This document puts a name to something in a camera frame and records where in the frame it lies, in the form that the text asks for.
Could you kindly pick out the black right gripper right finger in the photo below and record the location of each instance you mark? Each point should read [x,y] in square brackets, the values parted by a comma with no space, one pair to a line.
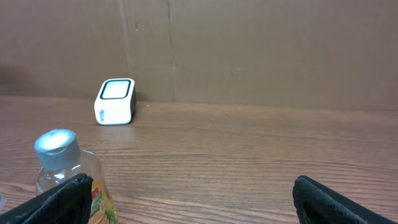
[318,204]

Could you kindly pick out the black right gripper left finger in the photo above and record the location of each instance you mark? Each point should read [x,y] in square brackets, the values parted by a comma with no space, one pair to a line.
[68,202]

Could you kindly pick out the teal white carton pack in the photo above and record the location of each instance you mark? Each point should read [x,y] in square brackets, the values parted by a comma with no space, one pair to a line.
[2,202]

